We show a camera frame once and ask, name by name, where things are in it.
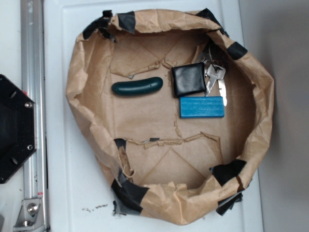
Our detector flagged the dark green plastic pickle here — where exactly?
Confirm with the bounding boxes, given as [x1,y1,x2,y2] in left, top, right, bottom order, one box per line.
[111,77,163,97]

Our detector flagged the brown paper bag tray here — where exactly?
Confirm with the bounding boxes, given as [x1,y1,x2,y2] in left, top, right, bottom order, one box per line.
[66,9,274,225]

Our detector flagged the blue ridged block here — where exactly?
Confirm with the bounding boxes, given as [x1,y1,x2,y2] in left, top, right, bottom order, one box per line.
[180,97,225,118]

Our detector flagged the black leather pouch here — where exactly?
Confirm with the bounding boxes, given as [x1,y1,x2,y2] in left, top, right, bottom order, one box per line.
[171,62,206,98]

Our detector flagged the silver key bunch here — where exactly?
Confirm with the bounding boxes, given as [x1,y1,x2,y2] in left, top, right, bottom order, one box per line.
[195,45,227,106]

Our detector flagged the white plastic board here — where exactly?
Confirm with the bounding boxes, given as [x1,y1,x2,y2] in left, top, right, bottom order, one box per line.
[43,0,263,232]

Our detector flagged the aluminium extrusion rail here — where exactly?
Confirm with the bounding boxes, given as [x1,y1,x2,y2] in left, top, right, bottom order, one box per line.
[21,0,50,232]

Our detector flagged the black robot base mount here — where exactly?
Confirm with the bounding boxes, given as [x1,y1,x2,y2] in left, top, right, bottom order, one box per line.
[0,75,36,184]

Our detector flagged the metal corner bracket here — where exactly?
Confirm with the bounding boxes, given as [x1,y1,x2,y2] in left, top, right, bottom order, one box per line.
[13,198,44,232]

